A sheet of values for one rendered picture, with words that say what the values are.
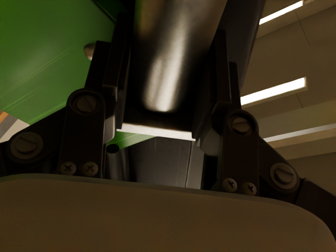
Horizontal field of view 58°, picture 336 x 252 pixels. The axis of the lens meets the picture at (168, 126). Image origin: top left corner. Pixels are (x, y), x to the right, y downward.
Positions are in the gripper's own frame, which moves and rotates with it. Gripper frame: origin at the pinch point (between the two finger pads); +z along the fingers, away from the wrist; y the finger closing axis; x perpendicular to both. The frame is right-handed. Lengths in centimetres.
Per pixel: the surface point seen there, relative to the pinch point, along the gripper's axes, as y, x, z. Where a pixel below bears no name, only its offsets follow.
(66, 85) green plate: -5.1, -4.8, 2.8
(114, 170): -2.0, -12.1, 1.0
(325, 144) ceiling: 248, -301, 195
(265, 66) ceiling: 253, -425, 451
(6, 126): -213, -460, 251
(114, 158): -2.1, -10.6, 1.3
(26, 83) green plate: -7.5, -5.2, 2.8
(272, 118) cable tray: 136, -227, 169
